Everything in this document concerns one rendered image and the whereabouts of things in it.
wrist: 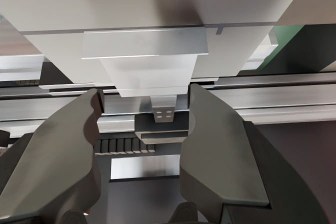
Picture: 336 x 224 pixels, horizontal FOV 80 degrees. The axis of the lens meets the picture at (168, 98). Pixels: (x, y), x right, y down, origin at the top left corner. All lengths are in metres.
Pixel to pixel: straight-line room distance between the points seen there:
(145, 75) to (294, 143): 0.72
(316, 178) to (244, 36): 0.75
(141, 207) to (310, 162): 0.73
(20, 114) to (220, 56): 0.47
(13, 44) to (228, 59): 0.23
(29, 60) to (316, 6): 0.40
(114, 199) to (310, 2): 0.37
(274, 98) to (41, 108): 0.54
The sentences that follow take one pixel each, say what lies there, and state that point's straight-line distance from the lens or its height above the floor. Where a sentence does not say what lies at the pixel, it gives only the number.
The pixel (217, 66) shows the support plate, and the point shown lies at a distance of 0.21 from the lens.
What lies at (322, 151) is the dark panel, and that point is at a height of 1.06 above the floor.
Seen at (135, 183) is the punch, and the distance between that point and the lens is 0.21.
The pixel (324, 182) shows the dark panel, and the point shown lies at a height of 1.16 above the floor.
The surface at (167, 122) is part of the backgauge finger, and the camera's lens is 0.41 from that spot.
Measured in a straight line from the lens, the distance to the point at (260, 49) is 0.26.
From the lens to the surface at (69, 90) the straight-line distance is 0.27.
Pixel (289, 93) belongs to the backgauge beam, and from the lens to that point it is 0.56.
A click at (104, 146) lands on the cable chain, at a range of 0.62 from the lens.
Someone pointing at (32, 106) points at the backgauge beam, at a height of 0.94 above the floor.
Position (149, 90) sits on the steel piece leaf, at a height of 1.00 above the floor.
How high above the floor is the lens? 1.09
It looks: 20 degrees down
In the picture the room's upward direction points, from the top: 177 degrees clockwise
